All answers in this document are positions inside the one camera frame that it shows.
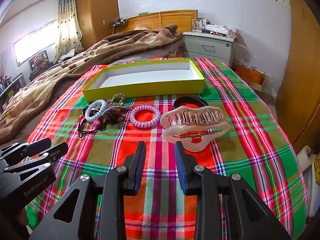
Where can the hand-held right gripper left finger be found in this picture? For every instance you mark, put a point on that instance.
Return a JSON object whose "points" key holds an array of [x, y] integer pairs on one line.
{"points": [[140, 165]]}

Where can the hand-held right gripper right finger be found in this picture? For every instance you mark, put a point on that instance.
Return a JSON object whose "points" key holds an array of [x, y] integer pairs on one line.
{"points": [[180, 170]]}

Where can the brown cardboard box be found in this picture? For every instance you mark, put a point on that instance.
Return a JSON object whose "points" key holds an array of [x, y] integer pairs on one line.
{"points": [[263, 83]]}

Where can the dotted curtain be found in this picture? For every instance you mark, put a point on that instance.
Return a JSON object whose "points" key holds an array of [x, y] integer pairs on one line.
{"points": [[67, 25]]}

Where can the cluttered desk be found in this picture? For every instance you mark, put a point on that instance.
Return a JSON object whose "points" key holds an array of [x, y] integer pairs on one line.
{"points": [[11, 87]]}

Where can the power strip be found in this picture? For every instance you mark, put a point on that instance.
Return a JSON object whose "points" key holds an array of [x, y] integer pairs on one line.
{"points": [[118, 22]]}

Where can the plaid bedsheet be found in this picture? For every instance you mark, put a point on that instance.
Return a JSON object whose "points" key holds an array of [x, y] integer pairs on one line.
{"points": [[250, 130]]}

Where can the grey nightstand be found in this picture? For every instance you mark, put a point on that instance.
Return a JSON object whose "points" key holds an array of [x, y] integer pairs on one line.
{"points": [[212, 47]]}

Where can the clear pink hair claw clip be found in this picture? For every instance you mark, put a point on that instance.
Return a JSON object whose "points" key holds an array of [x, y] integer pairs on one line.
{"points": [[195, 116]]}

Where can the wooden headboard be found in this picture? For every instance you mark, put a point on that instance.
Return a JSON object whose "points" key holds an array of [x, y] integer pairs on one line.
{"points": [[170, 20]]}

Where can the orange box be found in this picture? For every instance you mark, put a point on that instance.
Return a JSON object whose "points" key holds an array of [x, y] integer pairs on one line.
{"points": [[250, 73]]}

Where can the wooden wardrobe with stars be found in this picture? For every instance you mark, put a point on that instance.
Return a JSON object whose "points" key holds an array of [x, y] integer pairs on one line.
{"points": [[100, 10]]}

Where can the yellow-green cardboard box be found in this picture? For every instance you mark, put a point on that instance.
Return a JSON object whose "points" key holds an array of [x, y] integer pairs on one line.
{"points": [[150, 87]]}

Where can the pink pouch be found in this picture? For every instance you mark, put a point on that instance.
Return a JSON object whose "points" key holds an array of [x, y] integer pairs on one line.
{"points": [[232, 33]]}

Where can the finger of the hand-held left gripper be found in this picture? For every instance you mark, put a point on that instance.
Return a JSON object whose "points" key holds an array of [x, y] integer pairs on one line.
{"points": [[58, 150], [37, 146]]}

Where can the plain wooden wardrobe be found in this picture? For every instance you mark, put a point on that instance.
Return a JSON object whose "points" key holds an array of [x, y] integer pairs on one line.
{"points": [[305, 67]]}

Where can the white tissue pack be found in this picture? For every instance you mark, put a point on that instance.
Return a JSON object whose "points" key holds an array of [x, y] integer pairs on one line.
{"points": [[216, 28]]}

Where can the teddy bear picture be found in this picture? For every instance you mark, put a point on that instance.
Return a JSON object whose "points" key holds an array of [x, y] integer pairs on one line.
{"points": [[38, 61]]}

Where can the black headband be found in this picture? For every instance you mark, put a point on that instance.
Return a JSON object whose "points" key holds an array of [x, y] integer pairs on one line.
{"points": [[190, 97]]}

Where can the glass cup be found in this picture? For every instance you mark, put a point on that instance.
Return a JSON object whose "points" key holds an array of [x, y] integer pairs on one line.
{"points": [[196, 26]]}

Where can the clear plastic bag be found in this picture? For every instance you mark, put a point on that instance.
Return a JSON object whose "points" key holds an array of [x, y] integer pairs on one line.
{"points": [[246, 53]]}

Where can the brown patterned blanket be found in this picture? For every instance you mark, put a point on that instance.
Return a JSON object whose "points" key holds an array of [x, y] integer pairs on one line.
{"points": [[75, 62]]}

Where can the window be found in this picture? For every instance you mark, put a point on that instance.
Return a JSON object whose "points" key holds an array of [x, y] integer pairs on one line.
{"points": [[35, 45]]}

